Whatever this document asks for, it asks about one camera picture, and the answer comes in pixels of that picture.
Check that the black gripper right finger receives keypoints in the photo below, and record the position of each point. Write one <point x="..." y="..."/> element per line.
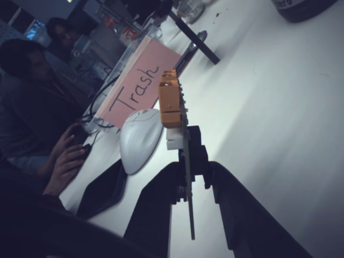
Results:
<point x="242" y="220"/>

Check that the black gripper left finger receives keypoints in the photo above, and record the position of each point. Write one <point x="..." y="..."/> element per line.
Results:
<point x="153" y="209"/>

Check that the small black computer mouse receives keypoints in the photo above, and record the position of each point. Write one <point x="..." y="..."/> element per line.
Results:
<point x="86" y="150"/>

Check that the circuit board with orange connectors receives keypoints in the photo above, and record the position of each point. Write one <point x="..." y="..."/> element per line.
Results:
<point x="169" y="102"/>

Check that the hand on black mouse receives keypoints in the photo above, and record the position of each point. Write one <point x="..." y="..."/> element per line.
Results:
<point x="64" y="161"/>

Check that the white computer mouse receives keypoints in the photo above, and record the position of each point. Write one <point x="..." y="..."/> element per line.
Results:
<point x="139" y="139"/>

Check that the pink paper Trash sign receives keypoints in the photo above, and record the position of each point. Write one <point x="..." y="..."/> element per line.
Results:
<point x="134" y="80"/>

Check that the black marker pen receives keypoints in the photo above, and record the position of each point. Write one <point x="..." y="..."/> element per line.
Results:
<point x="182" y="63"/>

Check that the clear plastic box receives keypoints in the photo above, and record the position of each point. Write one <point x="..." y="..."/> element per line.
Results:
<point x="126" y="53"/>

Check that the seated person in dark top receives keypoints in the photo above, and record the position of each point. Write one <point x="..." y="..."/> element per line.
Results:
<point x="27" y="107"/>

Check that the black flat bar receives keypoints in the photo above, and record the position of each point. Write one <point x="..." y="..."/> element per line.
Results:
<point x="199" y="43"/>

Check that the clear container with red label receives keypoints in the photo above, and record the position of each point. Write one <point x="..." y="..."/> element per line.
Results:
<point x="130" y="33"/>

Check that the dark-haired person in background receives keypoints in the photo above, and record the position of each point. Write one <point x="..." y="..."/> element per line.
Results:
<point x="61" y="35"/>

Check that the clear glass jar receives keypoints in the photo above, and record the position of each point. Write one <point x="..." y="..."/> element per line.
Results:
<point x="192" y="10"/>

